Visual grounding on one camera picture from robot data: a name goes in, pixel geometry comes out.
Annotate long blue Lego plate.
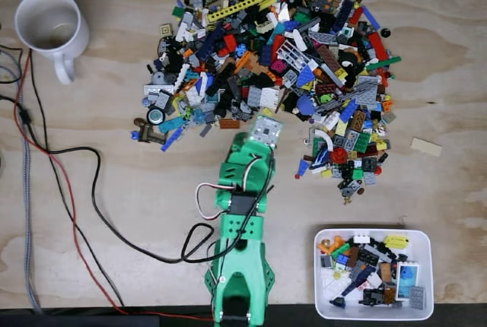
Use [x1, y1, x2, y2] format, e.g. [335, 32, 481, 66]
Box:
[160, 127, 184, 152]

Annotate blue Lego dish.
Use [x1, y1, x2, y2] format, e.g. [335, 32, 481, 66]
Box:
[295, 97, 317, 115]

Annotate white Lego window blue pane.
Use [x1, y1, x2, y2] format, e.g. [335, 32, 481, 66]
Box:
[395, 262, 422, 300]

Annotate teal Lego plate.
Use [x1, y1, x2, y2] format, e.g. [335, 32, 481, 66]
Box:
[158, 116, 183, 134]

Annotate long reddish brown Lego plate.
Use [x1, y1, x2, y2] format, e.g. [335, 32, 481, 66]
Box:
[317, 43, 343, 73]

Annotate blue Lego wedge plate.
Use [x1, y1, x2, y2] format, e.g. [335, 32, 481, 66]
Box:
[296, 68, 317, 87]

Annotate grey square Lego plate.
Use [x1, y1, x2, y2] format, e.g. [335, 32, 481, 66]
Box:
[409, 286, 427, 310]

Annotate white red black servo wire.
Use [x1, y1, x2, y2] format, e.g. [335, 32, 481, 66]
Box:
[195, 154, 267, 224]

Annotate black Lego vehicle piece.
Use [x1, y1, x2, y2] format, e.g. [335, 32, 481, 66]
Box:
[359, 287, 396, 306]

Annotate light grey Lego plate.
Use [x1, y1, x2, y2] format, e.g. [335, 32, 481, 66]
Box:
[143, 84, 174, 95]

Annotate grey Lego piece black studs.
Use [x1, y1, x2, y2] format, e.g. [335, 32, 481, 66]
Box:
[340, 180, 361, 197]

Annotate white plastic bin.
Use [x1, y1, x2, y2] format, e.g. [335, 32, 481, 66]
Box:
[314, 229, 434, 321]

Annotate thin black wire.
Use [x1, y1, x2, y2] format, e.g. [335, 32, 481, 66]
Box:
[28, 0, 126, 309]

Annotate white ceramic mug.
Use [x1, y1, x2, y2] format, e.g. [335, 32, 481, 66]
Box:
[14, 0, 91, 85]

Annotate long violet-blue Lego plate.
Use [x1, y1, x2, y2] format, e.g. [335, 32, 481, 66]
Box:
[361, 5, 381, 30]

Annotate large dark grey Lego plate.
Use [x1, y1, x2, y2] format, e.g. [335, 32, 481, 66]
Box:
[355, 75, 381, 103]

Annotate grey braided cable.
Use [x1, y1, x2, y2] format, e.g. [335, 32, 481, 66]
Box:
[0, 45, 45, 315]

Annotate long dark blue Lego piece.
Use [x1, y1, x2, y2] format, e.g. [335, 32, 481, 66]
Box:
[329, 265, 376, 307]

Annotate thick black cable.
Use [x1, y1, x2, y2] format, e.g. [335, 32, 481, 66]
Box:
[47, 146, 277, 265]

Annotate long green Lego plate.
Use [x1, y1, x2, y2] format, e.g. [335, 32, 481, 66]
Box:
[365, 56, 403, 71]

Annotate white Lego arch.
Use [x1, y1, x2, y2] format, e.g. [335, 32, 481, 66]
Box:
[315, 131, 336, 152]

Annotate yellow Lego technic beam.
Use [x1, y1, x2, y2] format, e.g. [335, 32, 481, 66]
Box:
[207, 0, 265, 24]

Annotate dark blue printed Lego slope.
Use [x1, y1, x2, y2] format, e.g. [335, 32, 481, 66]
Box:
[310, 144, 330, 170]

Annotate white Lego lattice window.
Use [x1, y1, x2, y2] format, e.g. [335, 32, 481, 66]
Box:
[276, 40, 311, 71]

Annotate green Lego brick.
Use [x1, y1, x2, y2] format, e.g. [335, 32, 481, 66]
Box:
[355, 132, 372, 153]

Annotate brown Lego piece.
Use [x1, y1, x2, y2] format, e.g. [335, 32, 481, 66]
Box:
[137, 121, 168, 144]

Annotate red Lego dish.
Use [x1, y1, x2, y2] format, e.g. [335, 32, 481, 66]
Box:
[329, 148, 349, 164]

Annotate brown studded Lego brick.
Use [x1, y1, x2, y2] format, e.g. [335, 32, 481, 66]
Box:
[352, 110, 368, 130]

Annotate green Lego piece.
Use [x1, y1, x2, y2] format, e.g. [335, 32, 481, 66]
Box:
[329, 242, 352, 259]

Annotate tan Lego plate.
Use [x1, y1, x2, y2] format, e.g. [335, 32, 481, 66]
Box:
[409, 136, 444, 157]

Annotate yellow Lego piece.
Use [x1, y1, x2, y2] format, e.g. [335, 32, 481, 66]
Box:
[382, 234, 410, 250]

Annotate black camera circuit board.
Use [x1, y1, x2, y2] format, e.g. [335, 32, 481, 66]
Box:
[250, 116, 285, 148]

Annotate black Lego wheel grey hub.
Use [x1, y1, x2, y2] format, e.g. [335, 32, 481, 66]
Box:
[146, 106, 167, 126]

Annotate black cable with connector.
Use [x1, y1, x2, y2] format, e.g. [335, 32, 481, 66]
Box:
[0, 93, 33, 126]

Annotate long red Lego brick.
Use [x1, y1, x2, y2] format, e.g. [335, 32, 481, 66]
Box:
[367, 32, 390, 62]

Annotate black Lego plate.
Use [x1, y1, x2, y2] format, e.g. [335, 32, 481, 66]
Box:
[357, 249, 381, 267]

